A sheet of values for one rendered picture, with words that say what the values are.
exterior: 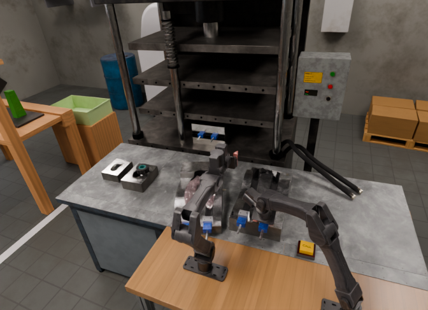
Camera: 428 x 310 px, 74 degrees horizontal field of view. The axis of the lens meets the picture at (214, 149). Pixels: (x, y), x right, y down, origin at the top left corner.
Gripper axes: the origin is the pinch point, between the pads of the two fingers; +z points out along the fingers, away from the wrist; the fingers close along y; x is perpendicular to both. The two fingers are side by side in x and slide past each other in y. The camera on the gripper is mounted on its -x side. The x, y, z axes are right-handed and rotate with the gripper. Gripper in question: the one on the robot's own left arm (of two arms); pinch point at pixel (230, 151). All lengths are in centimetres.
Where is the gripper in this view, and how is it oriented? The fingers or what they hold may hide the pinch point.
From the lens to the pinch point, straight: 138.3
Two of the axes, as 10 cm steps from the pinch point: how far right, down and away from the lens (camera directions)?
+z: 3.8, -4.9, 7.9
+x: 0.4, 8.6, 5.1
